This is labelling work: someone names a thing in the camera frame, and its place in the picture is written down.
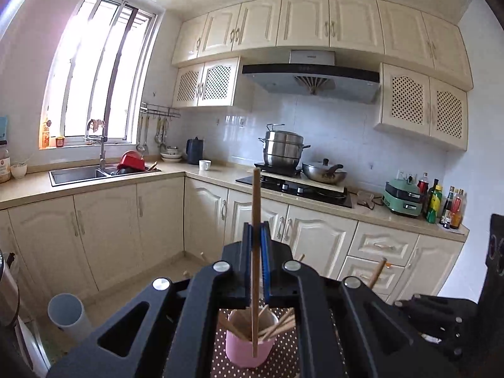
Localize bunch of wooden chopsticks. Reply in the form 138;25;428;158
218;254;387;342

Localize black gas stove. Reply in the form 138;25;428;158
235;175;354;209

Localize large jar with white lid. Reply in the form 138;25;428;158
0;139;12;184

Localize stainless steel sink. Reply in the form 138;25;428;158
49;165;162;187

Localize wooden chopstick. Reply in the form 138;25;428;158
250;167;262;360

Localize red bowl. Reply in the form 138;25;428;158
117;150;146;174

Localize red orange sauce bottle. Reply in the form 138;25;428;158
450;188;466;230

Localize stack of white plates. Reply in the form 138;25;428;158
159;146;184;163

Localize pink cup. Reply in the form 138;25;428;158
225;309;279;368

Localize black range hood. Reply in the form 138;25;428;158
241;49;381;105

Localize lattice door wall cabinet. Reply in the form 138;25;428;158
172;57;255;108
373;62;469;152

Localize metal faucet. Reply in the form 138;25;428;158
85;118;108;171

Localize stainless steel steamer pot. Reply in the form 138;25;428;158
258;123;311;168

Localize dark sauce bottle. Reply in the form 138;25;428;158
440;186;455;229

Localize wooden board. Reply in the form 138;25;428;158
260;171;349;197

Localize barred kitchen window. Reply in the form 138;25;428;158
39;0;159;151

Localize wall rail with hanging utensils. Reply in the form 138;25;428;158
139;102;182;155

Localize silver metal appliance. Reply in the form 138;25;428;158
0;249;20;328

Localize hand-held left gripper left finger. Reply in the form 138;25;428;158
47;224;253;378

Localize green and yellow bottle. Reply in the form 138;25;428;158
425;179;444;224

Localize black electric kettle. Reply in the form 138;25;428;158
185;136;205;165

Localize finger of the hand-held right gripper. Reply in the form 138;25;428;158
409;294;479;324
394;302;474;360

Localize green multicooker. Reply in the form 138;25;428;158
381;177;426;218

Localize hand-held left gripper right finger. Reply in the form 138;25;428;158
260;224;461;378

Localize pale blue trash bin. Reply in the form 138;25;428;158
47;293;94;343

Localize cream upper wall cabinets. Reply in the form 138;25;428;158
171;0;474;92

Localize steel wok with lid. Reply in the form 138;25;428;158
301;158;348;185

